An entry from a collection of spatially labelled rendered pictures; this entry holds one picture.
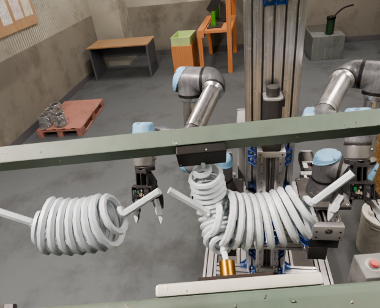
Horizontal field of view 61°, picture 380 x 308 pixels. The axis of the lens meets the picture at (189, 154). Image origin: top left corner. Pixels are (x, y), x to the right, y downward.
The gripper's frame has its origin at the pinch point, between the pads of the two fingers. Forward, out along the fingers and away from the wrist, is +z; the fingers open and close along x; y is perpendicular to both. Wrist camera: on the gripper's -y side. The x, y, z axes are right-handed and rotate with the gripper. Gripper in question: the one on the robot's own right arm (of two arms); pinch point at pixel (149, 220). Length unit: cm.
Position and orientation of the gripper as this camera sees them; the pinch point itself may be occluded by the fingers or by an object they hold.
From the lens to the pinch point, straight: 119.9
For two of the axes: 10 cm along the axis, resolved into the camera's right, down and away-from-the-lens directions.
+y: -1.7, 1.1, -9.8
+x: 9.9, -0.1, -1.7
